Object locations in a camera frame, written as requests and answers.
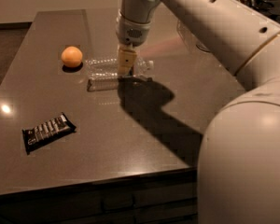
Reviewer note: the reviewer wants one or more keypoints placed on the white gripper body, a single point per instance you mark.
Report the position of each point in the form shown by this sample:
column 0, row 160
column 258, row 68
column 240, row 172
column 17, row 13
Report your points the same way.
column 132, row 33

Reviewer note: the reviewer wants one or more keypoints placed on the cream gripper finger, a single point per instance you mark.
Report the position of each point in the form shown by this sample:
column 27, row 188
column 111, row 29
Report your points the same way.
column 126, row 59

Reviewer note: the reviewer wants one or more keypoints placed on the clear plastic water bottle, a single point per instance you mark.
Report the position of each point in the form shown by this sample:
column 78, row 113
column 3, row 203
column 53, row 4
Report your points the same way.
column 108, row 68

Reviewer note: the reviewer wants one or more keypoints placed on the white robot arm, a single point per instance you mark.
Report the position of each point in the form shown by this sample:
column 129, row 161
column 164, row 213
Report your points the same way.
column 239, row 160

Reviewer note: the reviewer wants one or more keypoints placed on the orange fruit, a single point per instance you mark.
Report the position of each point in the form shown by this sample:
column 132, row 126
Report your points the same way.
column 72, row 57

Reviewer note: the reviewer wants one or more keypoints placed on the black chocolate bar wrapper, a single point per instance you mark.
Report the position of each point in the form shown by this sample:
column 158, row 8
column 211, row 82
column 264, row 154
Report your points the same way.
column 47, row 132

